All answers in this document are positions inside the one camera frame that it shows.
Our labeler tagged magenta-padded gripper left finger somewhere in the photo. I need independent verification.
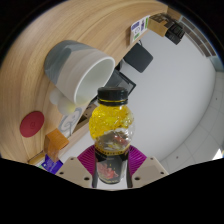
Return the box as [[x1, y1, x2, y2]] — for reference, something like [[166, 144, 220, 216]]
[[55, 144, 98, 190]]

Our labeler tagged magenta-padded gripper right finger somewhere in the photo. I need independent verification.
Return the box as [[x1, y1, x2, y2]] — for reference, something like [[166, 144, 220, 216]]
[[127, 145, 170, 189]]

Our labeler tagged clear bottle with black cap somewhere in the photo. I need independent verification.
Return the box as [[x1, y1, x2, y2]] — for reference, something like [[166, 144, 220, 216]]
[[88, 86, 135, 186]]

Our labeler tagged purple hanging package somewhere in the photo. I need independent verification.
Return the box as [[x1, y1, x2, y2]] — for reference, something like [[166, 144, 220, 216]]
[[41, 153, 64, 174]]

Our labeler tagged white sheet with circle print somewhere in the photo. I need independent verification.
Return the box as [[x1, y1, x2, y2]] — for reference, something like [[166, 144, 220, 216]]
[[58, 106, 84, 139]]

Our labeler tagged flat round red coaster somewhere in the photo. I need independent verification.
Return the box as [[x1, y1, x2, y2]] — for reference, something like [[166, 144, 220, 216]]
[[19, 110, 46, 138]]

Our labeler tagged white and grey mug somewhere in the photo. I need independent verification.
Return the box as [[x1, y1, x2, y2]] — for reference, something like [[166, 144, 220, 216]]
[[44, 39, 116, 116]]

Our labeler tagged black office chair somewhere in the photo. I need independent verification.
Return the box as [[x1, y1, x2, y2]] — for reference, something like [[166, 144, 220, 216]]
[[124, 40, 154, 74]]

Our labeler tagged white and green leaflet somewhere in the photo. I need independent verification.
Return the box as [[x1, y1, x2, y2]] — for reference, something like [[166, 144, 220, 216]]
[[129, 14, 151, 44]]

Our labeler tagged wooden cabinet with glass doors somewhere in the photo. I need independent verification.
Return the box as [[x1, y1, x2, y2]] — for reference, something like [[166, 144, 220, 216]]
[[179, 16, 224, 71]]

